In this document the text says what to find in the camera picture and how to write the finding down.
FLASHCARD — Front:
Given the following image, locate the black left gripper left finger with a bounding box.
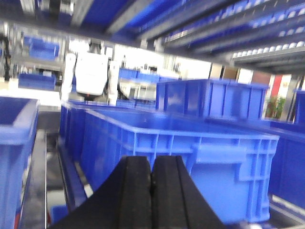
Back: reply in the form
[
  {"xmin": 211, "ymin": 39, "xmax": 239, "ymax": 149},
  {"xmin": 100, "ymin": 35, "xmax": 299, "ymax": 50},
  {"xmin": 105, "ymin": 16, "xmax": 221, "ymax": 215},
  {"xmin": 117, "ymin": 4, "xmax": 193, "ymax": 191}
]
[{"xmin": 51, "ymin": 156, "xmax": 152, "ymax": 229}]

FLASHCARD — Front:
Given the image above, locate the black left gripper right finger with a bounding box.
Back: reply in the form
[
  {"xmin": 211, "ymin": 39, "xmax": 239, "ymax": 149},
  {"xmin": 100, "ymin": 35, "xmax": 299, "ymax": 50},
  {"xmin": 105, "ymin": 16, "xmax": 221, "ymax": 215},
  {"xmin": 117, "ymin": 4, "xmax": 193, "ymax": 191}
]
[{"xmin": 152, "ymin": 156, "xmax": 226, "ymax": 229}]

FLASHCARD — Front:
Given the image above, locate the overhead roller shelf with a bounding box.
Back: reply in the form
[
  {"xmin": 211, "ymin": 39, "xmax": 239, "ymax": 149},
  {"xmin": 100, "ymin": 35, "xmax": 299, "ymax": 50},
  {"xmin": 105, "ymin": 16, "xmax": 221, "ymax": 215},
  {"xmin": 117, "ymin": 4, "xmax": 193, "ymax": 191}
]
[{"xmin": 0, "ymin": 0, "xmax": 305, "ymax": 74}]

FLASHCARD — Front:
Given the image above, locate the blue crate in centre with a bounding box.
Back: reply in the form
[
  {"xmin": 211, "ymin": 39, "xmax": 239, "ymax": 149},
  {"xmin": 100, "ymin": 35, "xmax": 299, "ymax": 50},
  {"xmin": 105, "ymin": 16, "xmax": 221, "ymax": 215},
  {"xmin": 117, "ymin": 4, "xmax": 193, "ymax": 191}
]
[{"xmin": 60, "ymin": 102, "xmax": 279, "ymax": 224}]

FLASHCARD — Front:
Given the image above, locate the blue crate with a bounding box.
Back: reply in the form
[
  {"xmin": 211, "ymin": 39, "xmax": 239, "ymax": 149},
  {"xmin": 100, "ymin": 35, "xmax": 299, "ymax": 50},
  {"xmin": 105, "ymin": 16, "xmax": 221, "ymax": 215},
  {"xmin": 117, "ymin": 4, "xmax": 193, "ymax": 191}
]
[
  {"xmin": 0, "ymin": 96, "xmax": 39, "ymax": 229},
  {"xmin": 267, "ymin": 90, "xmax": 305, "ymax": 208},
  {"xmin": 60, "ymin": 102, "xmax": 279, "ymax": 224},
  {"xmin": 156, "ymin": 79, "xmax": 269, "ymax": 120}
]

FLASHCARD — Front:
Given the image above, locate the blue crate behind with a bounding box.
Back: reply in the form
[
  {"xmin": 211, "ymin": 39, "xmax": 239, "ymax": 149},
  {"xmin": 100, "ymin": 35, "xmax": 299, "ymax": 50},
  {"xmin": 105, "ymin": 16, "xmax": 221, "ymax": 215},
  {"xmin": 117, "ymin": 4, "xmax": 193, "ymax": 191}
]
[{"xmin": 156, "ymin": 79, "xmax": 269, "ymax": 120}]

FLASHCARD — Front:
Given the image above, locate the blue crate on right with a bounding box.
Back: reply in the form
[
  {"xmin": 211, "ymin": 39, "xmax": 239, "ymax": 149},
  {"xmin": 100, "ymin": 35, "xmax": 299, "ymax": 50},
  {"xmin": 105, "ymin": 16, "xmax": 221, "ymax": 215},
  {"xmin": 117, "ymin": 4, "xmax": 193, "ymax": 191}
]
[{"xmin": 267, "ymin": 90, "xmax": 305, "ymax": 208}]

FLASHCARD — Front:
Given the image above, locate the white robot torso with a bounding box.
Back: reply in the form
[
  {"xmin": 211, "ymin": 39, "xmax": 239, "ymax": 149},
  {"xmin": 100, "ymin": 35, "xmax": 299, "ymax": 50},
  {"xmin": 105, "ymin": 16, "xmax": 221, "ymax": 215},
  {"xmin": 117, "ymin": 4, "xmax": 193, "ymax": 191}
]
[{"xmin": 61, "ymin": 40, "xmax": 120, "ymax": 105}]

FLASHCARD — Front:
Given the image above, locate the blue crate on left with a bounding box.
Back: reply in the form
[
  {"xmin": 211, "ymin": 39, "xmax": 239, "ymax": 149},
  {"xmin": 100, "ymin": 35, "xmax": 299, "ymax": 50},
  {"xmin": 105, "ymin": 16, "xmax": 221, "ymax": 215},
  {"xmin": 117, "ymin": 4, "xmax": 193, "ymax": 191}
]
[{"xmin": 0, "ymin": 96, "xmax": 39, "ymax": 229}]

